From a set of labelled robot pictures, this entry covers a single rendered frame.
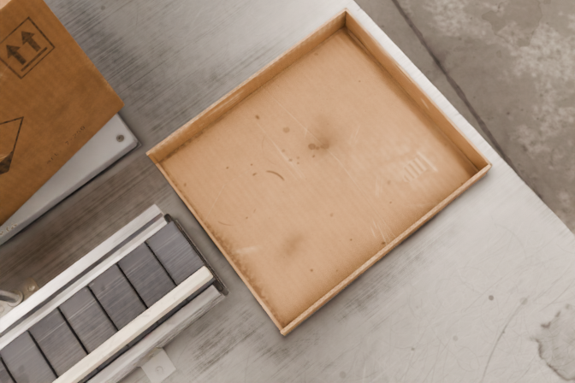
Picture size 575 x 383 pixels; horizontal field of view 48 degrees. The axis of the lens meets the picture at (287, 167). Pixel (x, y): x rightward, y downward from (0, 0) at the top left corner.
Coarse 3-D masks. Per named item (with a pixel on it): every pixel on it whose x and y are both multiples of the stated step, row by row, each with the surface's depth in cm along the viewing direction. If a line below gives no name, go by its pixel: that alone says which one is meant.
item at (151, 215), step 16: (128, 224) 64; (144, 224) 64; (112, 240) 63; (128, 240) 64; (96, 256) 63; (64, 272) 63; (80, 272) 63; (48, 288) 62; (64, 288) 63; (32, 304) 62; (0, 320) 62; (16, 320) 62; (0, 336) 62
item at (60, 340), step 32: (128, 256) 71; (160, 256) 71; (192, 256) 71; (96, 288) 70; (128, 288) 70; (160, 288) 70; (64, 320) 70; (96, 320) 70; (128, 320) 69; (160, 320) 69; (0, 352) 69; (32, 352) 69; (64, 352) 69
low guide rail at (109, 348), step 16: (208, 272) 67; (176, 288) 66; (192, 288) 66; (160, 304) 66; (176, 304) 68; (144, 320) 66; (112, 336) 66; (128, 336) 65; (96, 352) 65; (112, 352) 66; (80, 368) 65
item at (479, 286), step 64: (64, 0) 87; (128, 0) 86; (192, 0) 86; (256, 0) 85; (320, 0) 85; (128, 64) 84; (192, 64) 83; (256, 64) 82; (128, 128) 81; (128, 192) 79; (512, 192) 76; (0, 256) 77; (64, 256) 77; (384, 256) 75; (448, 256) 74; (512, 256) 74; (256, 320) 73; (320, 320) 73; (384, 320) 73; (448, 320) 72; (512, 320) 72
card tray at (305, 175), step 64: (320, 64) 82; (384, 64) 80; (192, 128) 78; (256, 128) 80; (320, 128) 79; (384, 128) 79; (448, 128) 76; (192, 192) 78; (256, 192) 77; (320, 192) 77; (384, 192) 76; (448, 192) 76; (256, 256) 75; (320, 256) 75
